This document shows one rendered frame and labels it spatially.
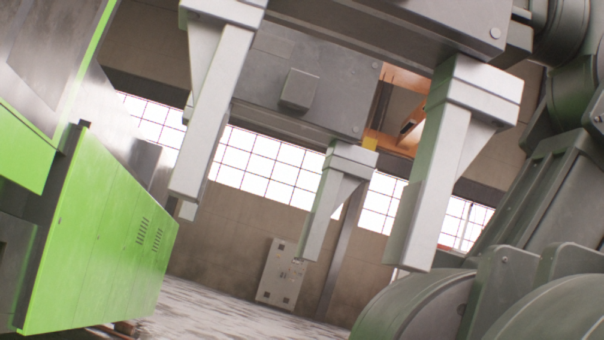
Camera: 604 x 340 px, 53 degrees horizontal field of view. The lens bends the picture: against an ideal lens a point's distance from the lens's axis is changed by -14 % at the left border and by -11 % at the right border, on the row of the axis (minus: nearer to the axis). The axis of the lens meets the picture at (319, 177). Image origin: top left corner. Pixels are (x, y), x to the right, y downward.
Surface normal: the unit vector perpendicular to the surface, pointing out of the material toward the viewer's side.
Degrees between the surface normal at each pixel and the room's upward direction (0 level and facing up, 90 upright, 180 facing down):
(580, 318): 54
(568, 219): 90
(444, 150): 90
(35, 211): 87
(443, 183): 90
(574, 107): 125
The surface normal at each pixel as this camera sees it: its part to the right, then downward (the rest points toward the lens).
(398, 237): -0.94, -0.31
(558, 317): -0.58, -0.81
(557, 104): -0.96, 0.17
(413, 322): -0.14, -0.37
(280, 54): 0.19, -0.10
